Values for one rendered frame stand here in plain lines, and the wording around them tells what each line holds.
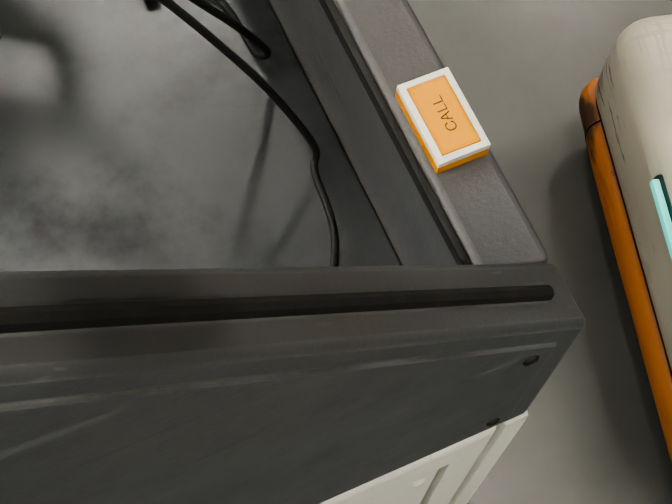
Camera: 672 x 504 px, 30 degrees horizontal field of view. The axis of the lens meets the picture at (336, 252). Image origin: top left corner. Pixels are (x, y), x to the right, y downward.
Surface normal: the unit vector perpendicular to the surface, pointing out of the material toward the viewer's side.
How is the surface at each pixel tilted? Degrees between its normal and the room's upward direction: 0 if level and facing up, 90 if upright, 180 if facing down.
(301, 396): 90
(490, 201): 0
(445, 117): 0
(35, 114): 0
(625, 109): 90
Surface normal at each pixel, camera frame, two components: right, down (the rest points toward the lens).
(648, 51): -0.42, -0.29
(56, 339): 0.66, -0.53
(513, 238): 0.05, -0.39
